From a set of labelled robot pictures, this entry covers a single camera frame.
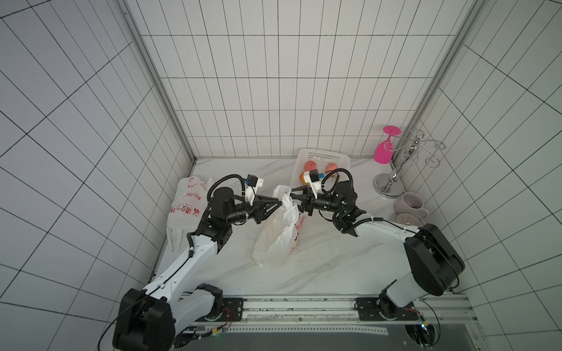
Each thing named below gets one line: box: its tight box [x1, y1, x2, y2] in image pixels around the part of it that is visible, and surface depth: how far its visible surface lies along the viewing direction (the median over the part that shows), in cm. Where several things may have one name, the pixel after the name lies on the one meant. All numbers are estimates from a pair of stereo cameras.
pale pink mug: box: [392, 191, 431, 221], surface depth 94 cm
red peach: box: [304, 160, 317, 172], surface depth 111 cm
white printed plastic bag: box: [251, 185, 306, 268], surface depth 70 cm
